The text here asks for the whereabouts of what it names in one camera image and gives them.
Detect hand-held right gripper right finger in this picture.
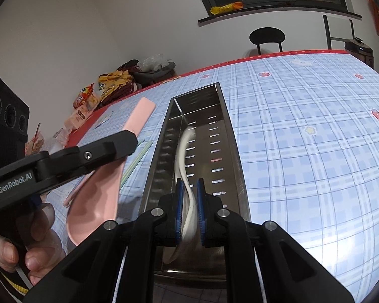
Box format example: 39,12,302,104
196,178,356,303

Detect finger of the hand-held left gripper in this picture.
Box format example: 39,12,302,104
35,129,139,194

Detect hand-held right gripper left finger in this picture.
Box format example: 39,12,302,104
23,179,190,303

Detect pink spoon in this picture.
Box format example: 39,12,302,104
66,97,156,246

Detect white spoon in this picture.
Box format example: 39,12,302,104
162,126,199,264

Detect metal utensil tray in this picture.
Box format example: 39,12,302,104
138,82,251,283

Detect person's left hand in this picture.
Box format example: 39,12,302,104
0,195,65,286

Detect small white packet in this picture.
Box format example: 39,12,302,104
93,111,114,130

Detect clear plastic food container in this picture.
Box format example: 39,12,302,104
24,122,70,157

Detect pink biscuit packet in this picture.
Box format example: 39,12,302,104
65,103,97,131

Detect orange snack bag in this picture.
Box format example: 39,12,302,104
73,83,100,111

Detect yellow maroon clothes pile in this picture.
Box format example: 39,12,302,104
98,59,142,106

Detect grey stool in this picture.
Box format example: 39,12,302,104
131,61,176,87

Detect clear plastic bag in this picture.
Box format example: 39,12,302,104
136,54,172,71

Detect yellow orange packet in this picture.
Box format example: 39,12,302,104
210,2,244,15

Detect black chair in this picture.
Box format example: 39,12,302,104
249,27,285,55

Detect brown rice cooker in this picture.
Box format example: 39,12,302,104
344,37,375,68

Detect black metal frame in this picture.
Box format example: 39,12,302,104
322,15,356,50

